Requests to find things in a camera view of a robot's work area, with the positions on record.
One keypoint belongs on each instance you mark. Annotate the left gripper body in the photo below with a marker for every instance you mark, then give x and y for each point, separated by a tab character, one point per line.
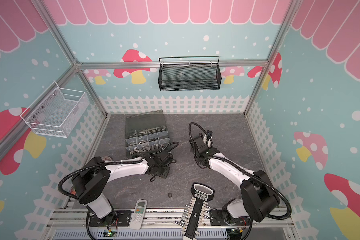
163	171

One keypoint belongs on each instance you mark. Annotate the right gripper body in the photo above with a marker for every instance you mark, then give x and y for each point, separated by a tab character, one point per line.
195	144

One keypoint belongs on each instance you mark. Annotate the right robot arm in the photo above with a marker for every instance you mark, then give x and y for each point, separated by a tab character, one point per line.
259	198

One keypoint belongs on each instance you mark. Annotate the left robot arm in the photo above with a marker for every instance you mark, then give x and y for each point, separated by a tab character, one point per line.
87	184

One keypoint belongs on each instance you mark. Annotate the grey plastic organizer box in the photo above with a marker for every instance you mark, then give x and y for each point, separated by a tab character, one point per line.
145	133

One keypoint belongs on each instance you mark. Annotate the brown tape roll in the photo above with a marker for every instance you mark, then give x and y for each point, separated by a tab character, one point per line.
106	158

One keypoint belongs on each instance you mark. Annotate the white remote control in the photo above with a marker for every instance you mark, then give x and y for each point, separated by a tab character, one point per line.
138	215

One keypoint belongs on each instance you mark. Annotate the black socket wrench rack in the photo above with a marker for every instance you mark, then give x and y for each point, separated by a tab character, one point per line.
196	211

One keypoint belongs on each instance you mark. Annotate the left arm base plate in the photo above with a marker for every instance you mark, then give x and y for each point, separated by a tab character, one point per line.
118	218

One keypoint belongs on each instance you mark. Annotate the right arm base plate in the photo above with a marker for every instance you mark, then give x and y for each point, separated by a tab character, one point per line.
219	217

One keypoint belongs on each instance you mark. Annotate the black mesh wall basket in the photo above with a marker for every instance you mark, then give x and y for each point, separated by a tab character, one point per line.
200	73

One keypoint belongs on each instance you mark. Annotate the white wire wall basket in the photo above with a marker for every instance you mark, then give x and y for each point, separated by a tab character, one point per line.
57	113

